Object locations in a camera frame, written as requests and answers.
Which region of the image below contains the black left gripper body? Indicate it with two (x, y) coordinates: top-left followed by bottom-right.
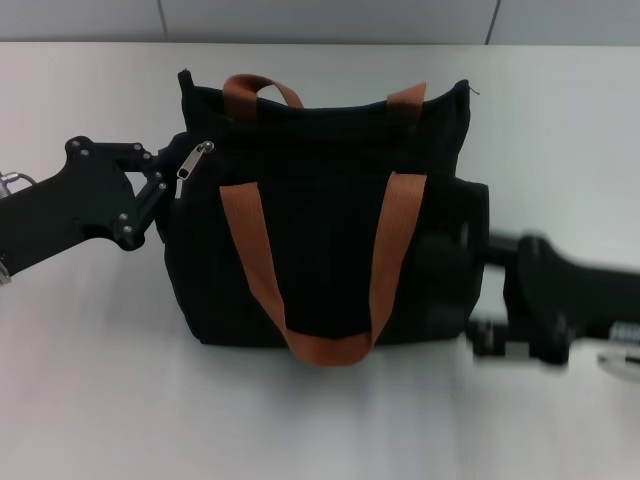
(0, 135), (136, 277)

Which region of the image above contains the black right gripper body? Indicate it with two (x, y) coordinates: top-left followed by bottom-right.
(504, 233), (640, 366)

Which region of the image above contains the silver zipper pull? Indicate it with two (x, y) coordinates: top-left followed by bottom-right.
(175, 140), (215, 181)

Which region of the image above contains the black canvas bag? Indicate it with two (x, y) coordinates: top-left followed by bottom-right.
(154, 68), (490, 369)

